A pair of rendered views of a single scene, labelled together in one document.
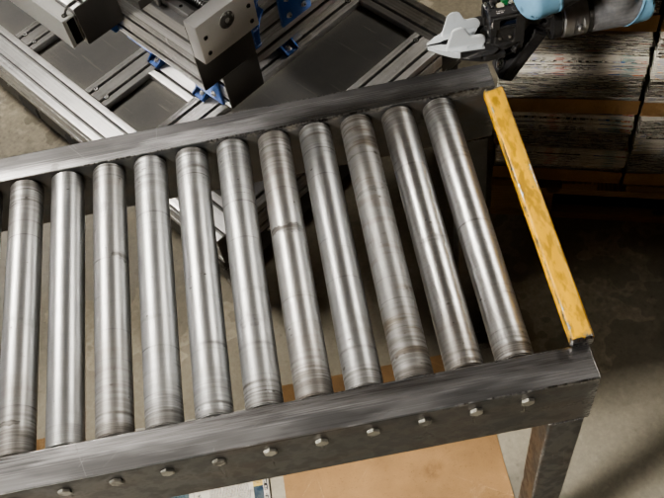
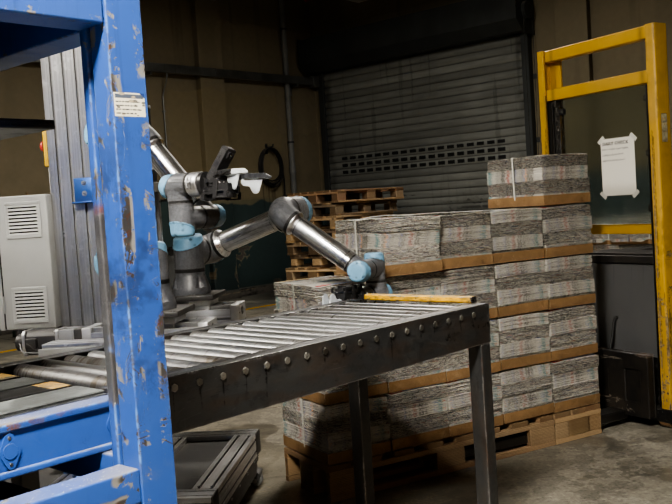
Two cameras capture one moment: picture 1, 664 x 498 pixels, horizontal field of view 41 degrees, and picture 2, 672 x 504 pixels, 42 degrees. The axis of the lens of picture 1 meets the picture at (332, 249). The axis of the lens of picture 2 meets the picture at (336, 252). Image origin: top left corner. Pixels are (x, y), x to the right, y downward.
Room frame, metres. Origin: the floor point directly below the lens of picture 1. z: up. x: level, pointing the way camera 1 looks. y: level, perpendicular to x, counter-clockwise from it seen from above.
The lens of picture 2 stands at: (-1.01, 2.01, 1.13)
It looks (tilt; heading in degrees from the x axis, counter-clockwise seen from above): 3 degrees down; 312
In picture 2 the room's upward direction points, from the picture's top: 4 degrees counter-clockwise
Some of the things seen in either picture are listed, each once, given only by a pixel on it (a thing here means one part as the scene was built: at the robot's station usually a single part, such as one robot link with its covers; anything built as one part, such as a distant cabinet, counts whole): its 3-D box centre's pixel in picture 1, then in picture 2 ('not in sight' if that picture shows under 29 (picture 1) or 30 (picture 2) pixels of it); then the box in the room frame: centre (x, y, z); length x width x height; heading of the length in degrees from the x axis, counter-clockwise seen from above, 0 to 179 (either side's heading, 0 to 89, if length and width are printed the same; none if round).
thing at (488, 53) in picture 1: (485, 46); not in sight; (1.04, -0.31, 0.77); 0.09 x 0.05 x 0.02; 89
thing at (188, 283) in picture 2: not in sight; (190, 280); (1.71, -0.18, 0.87); 0.15 x 0.15 x 0.10
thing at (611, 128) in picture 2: not in sight; (605, 157); (0.86, -2.12, 1.28); 0.57 x 0.01 x 0.65; 162
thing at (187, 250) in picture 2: not in sight; (189, 251); (1.71, -0.19, 0.98); 0.13 x 0.12 x 0.14; 108
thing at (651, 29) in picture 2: not in sight; (660, 218); (0.56, -2.00, 0.97); 0.09 x 0.09 x 1.75; 72
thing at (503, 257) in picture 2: not in sight; (491, 255); (1.10, -1.41, 0.86); 0.38 x 0.29 x 0.04; 160
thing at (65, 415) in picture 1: (66, 302); (266, 340); (0.71, 0.38, 0.77); 0.47 x 0.05 x 0.05; 179
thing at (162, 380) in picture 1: (157, 285); (300, 333); (0.71, 0.25, 0.77); 0.47 x 0.05 x 0.05; 179
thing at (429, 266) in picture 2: not in sight; (402, 267); (1.15, -0.81, 0.86); 0.29 x 0.16 x 0.04; 70
